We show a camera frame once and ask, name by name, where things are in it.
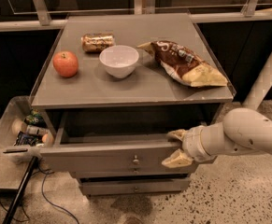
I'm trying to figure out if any gold soda can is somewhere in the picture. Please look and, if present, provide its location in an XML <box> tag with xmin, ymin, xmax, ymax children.
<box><xmin>81</xmin><ymin>34</ymin><xmax>115</xmax><ymax>52</ymax></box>

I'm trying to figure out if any grey top drawer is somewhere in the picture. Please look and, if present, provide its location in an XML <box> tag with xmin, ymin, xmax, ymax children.
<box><xmin>39</xmin><ymin>110</ymin><xmax>218</xmax><ymax>174</ymax></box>

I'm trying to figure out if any dark blue snack packet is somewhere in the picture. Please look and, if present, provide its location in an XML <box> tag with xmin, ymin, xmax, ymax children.
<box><xmin>15</xmin><ymin>132</ymin><xmax>42</xmax><ymax>147</ymax></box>

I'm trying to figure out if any black pole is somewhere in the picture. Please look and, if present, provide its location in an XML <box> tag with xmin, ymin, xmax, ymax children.
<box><xmin>3</xmin><ymin>156</ymin><xmax>38</xmax><ymax>224</ymax></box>

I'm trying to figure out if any grey three-drawer cabinet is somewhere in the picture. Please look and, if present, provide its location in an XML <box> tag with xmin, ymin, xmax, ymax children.
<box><xmin>31</xmin><ymin>13</ymin><xmax>235</xmax><ymax>185</ymax></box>

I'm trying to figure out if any grey middle drawer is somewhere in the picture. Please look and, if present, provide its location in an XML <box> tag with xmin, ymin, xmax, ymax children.
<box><xmin>70</xmin><ymin>164</ymin><xmax>198</xmax><ymax>178</ymax></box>

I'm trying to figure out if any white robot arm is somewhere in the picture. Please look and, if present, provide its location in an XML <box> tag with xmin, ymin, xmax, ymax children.
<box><xmin>162</xmin><ymin>52</ymin><xmax>272</xmax><ymax>168</ymax></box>

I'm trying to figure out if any grey bottom drawer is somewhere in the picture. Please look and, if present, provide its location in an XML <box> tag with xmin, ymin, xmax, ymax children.
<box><xmin>79</xmin><ymin>177</ymin><xmax>190</xmax><ymax>196</ymax></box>

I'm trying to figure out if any clear plastic bin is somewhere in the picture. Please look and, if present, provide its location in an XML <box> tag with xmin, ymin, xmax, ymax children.
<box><xmin>0</xmin><ymin>96</ymin><xmax>54</xmax><ymax>162</ymax></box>

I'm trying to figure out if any white bottle in bin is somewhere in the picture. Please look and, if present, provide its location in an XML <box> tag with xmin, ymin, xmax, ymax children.
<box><xmin>11</xmin><ymin>119</ymin><xmax>50</xmax><ymax>136</ymax></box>

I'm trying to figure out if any white bowl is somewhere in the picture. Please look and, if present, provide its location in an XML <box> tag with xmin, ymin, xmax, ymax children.
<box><xmin>99</xmin><ymin>45</ymin><xmax>139</xmax><ymax>78</ymax></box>

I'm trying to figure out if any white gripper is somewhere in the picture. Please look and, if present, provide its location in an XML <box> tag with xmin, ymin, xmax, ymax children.
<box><xmin>162</xmin><ymin>126</ymin><xmax>214</xmax><ymax>168</ymax></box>

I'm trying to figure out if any red apple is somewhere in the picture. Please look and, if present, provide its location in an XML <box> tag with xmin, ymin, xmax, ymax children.
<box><xmin>52</xmin><ymin>51</ymin><xmax>79</xmax><ymax>77</ymax></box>

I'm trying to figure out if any green snack bag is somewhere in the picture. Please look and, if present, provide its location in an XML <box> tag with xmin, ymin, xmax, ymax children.
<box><xmin>24</xmin><ymin>109</ymin><xmax>46</xmax><ymax>127</ymax></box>

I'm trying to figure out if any grey drawer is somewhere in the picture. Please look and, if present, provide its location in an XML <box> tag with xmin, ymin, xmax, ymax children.
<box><xmin>39</xmin><ymin>110</ymin><xmax>218</xmax><ymax>174</ymax></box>
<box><xmin>79</xmin><ymin>177</ymin><xmax>190</xmax><ymax>196</ymax></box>
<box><xmin>70</xmin><ymin>164</ymin><xmax>198</xmax><ymax>178</ymax></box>

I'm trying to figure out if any blue cable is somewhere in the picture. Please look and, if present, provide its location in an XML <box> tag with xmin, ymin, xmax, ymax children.
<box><xmin>36</xmin><ymin>165</ymin><xmax>81</xmax><ymax>224</ymax></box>

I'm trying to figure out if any metal railing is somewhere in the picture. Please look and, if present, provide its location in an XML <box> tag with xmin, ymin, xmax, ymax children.
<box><xmin>0</xmin><ymin>0</ymin><xmax>272</xmax><ymax>33</ymax></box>

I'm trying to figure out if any brown chip bag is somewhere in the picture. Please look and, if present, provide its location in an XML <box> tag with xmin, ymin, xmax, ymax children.
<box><xmin>138</xmin><ymin>40</ymin><xmax>228</xmax><ymax>88</ymax></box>

